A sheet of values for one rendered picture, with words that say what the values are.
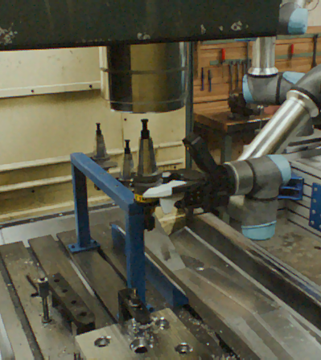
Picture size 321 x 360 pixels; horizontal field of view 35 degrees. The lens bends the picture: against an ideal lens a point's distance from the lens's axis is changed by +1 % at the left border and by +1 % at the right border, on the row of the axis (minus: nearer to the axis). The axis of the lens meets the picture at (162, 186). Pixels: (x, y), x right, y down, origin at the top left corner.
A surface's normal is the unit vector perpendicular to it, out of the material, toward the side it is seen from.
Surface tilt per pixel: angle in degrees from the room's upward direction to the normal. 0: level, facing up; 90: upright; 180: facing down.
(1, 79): 90
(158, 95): 90
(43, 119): 90
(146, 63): 90
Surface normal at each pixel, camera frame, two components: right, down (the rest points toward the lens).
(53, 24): 0.44, 0.31
